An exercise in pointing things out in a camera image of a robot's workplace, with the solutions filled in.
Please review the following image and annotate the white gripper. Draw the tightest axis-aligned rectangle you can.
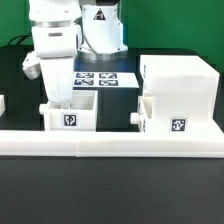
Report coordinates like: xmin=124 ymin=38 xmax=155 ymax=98
xmin=40 ymin=57 xmax=75 ymax=105

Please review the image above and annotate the white drawer tray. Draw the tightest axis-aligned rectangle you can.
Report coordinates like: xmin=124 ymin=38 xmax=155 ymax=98
xmin=39 ymin=90 xmax=98 ymax=132
xmin=130 ymin=92 xmax=153 ymax=133

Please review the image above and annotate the white front drawer tray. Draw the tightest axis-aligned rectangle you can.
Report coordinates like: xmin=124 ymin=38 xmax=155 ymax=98
xmin=130 ymin=92 xmax=153 ymax=133

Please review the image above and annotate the white drawer cabinet box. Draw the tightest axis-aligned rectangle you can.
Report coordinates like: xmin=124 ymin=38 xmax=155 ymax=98
xmin=140 ymin=55 xmax=219 ymax=134

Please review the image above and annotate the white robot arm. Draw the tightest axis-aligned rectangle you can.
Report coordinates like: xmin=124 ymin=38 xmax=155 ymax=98
xmin=29 ymin=0 xmax=128 ymax=105

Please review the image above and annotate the white marker tag plate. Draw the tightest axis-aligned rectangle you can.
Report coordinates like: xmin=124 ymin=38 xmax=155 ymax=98
xmin=73 ymin=72 xmax=139 ymax=88

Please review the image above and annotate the white L-shaped fence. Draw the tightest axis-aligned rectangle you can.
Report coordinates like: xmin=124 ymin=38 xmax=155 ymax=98
xmin=0 ymin=124 xmax=224 ymax=158

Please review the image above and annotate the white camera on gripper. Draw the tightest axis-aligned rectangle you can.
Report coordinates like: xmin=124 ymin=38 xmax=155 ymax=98
xmin=22 ymin=51 xmax=41 ymax=80

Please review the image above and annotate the black cable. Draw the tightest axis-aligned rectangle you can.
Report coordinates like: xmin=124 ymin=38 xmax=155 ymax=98
xmin=7 ymin=33 xmax=33 ymax=47

